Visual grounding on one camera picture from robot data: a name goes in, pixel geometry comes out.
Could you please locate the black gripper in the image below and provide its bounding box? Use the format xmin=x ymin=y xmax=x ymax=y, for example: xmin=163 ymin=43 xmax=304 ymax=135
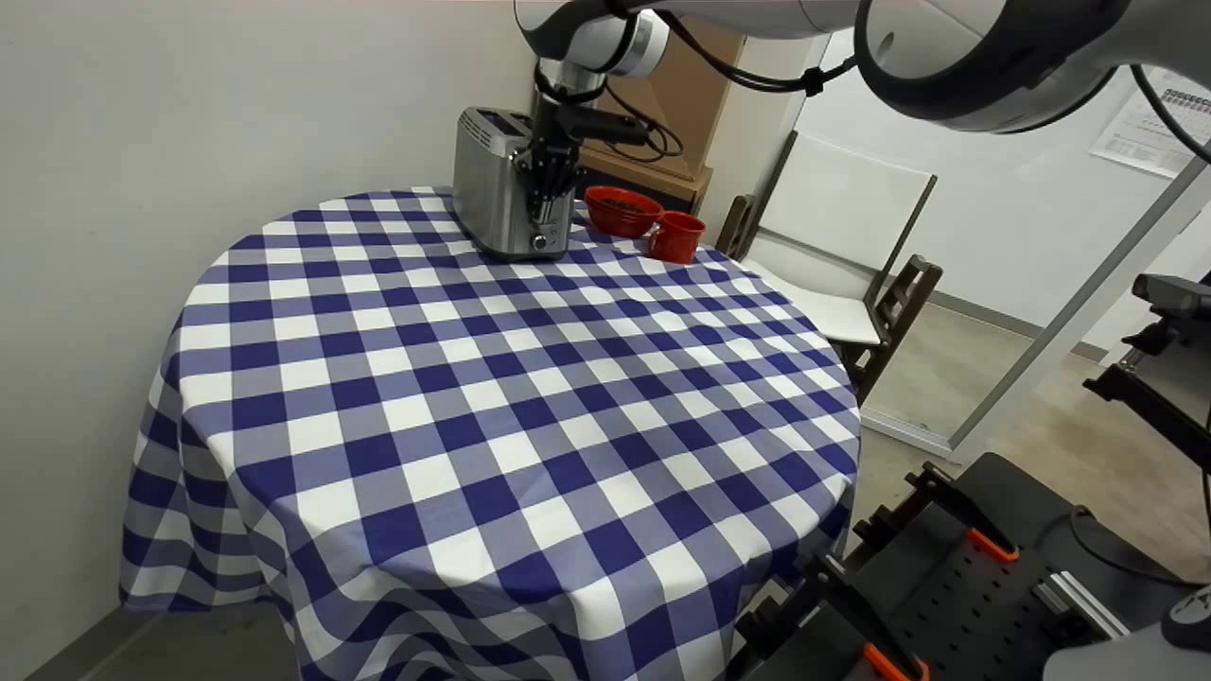
xmin=517 ymin=89 xmax=590 ymax=211

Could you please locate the silver metal toaster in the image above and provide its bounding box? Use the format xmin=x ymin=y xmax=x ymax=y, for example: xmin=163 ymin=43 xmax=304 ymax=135
xmin=449 ymin=106 xmax=584 ymax=266

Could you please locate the red bowl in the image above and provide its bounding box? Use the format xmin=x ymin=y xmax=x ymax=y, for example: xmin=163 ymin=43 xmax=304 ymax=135
xmin=580 ymin=182 xmax=666 ymax=242

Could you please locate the red cup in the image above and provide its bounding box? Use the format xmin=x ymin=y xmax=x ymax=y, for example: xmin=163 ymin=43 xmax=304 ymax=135
xmin=641 ymin=210 xmax=713 ymax=268

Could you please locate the brown cardboard box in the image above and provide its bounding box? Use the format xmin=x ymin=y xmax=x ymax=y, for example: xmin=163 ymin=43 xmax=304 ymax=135
xmin=574 ymin=13 xmax=751 ymax=211

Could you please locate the blue white checkered tablecloth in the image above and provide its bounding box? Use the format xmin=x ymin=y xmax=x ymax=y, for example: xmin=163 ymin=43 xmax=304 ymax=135
xmin=116 ymin=186 xmax=865 ymax=681

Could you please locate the white folding chair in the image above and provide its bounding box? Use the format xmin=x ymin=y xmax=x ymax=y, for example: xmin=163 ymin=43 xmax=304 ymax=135
xmin=717 ymin=125 xmax=946 ymax=409

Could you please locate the grey metal pole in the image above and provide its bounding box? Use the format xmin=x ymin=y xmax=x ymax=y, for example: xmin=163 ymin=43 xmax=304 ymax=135
xmin=942 ymin=147 xmax=1211 ymax=458

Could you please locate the black cart with orange clips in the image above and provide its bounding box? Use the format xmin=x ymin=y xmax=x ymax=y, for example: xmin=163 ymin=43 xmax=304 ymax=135
xmin=724 ymin=449 xmax=1211 ymax=681

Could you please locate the black equipment stand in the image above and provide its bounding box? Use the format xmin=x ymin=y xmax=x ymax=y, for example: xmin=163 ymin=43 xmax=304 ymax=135
xmin=1084 ymin=268 xmax=1211 ymax=535

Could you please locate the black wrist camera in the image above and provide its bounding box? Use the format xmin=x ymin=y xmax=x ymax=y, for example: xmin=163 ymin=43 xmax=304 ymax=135
xmin=574 ymin=106 xmax=653 ymax=147

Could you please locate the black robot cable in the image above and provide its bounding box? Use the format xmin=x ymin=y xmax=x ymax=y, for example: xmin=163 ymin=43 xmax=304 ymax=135
xmin=600 ymin=8 xmax=839 ymax=167

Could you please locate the white paper wall poster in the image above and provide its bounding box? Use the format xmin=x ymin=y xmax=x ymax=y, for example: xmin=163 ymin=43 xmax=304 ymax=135
xmin=1089 ymin=68 xmax=1211 ymax=182

